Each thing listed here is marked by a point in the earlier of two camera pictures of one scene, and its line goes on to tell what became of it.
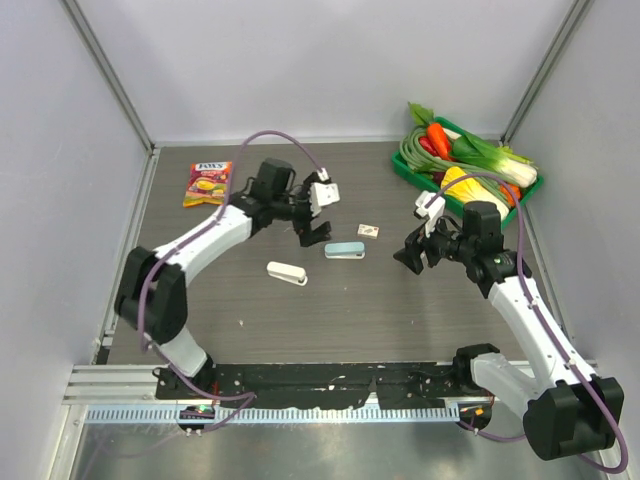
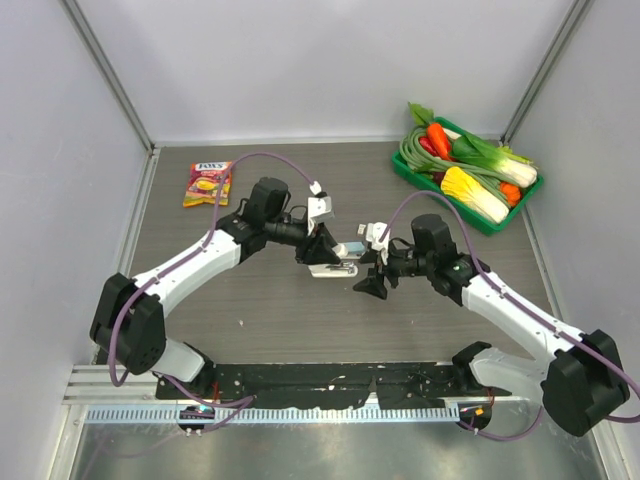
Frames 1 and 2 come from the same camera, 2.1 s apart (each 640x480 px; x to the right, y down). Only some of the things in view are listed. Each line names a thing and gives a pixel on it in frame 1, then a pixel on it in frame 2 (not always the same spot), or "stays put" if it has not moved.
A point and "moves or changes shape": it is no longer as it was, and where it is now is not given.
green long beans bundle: (415, 158) stays put
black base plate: (415, 385) stays put
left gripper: (309, 237) → (317, 249)
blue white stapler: (345, 250) moves or changes shape
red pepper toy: (428, 145) stays put
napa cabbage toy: (469, 190) stays put
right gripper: (411, 254) → (374, 283)
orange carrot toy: (439, 140) stays put
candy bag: (208, 183) stays put
